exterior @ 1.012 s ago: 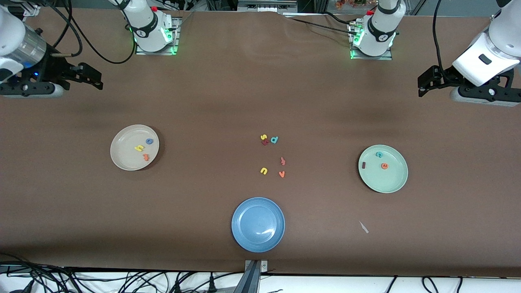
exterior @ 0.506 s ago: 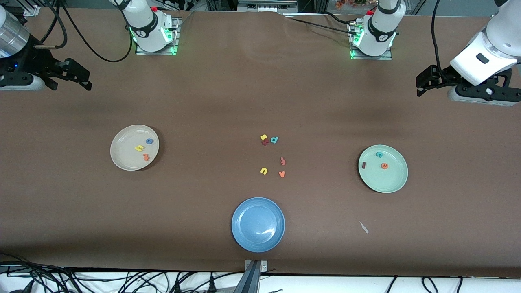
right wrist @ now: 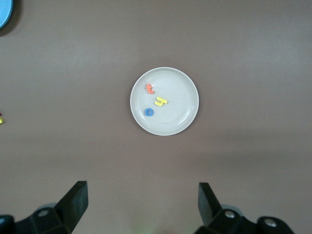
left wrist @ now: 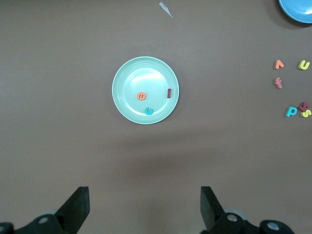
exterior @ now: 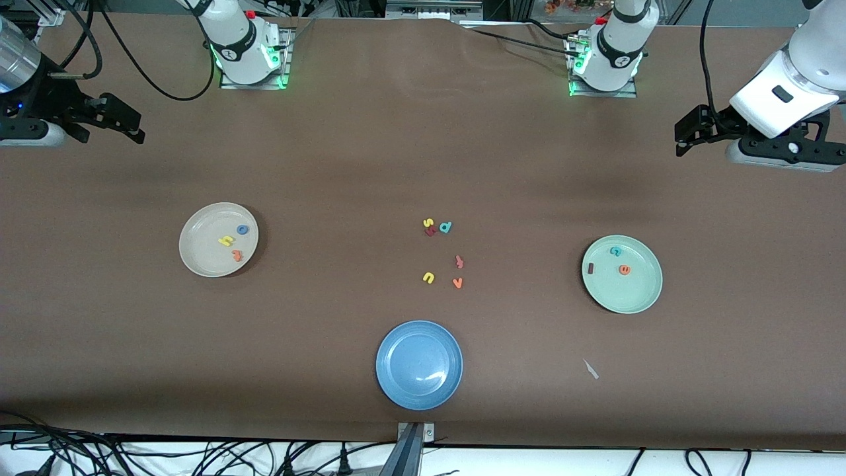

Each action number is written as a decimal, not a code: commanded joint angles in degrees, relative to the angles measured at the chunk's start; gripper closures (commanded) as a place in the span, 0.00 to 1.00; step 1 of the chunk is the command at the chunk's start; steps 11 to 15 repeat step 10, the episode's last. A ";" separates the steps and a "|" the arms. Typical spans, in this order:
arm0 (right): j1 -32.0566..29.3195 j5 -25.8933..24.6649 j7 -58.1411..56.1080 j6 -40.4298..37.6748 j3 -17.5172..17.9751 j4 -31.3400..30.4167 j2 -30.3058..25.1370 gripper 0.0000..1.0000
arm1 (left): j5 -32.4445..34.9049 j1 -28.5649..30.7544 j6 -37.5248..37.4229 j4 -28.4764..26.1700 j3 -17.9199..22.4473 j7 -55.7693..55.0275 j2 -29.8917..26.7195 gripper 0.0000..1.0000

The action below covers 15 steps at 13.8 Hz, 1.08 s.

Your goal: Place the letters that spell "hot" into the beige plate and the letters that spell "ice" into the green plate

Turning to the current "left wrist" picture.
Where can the maroon foam letter k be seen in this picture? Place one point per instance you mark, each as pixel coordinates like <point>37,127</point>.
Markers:
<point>304,106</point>

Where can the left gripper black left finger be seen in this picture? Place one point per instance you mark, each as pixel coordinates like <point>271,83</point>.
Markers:
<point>73,212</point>

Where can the orange foam letter e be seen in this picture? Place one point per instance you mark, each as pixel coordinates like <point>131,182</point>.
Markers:
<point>138,96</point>

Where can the orange foam letter v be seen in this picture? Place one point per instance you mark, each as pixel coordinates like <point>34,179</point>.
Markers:
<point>279,62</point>

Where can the brown table cover sheet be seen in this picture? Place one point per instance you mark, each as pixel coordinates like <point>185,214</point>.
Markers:
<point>73,73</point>

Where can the small grey paper scrap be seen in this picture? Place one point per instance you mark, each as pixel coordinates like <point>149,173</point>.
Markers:
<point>165,8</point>

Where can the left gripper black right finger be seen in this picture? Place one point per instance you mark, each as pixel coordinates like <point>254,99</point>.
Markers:
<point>214,214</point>

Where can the teal foam letter d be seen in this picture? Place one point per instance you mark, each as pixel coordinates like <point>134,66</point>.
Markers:
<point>288,111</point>

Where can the teal foam letter c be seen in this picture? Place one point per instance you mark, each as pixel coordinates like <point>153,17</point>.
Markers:
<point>148,113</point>

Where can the light green plate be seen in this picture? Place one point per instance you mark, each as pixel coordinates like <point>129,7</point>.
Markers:
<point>136,80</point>

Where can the yellow foam letter u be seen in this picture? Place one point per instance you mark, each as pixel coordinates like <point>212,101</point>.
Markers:
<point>302,68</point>

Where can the salmon foam letter f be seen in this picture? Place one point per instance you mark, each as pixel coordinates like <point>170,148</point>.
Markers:
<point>278,83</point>

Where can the maroon foam letter l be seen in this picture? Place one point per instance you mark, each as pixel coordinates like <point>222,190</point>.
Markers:
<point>169,93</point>

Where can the blue plate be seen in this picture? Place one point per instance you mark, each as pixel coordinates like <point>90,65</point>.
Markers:
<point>297,9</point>

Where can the yellow foam letter s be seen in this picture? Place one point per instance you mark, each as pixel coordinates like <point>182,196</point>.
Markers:
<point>306,113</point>

